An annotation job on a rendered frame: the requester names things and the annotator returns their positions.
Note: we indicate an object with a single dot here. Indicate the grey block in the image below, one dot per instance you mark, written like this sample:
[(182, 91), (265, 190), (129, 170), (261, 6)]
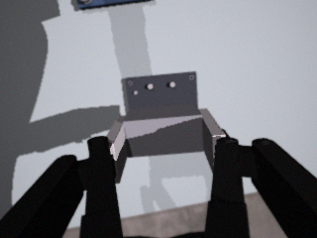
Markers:
[(163, 130)]

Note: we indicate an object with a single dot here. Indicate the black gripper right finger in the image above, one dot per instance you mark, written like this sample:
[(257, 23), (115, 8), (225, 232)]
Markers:
[(287, 188)]

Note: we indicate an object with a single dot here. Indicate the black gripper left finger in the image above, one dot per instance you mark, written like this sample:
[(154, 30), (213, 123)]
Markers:
[(47, 207)]

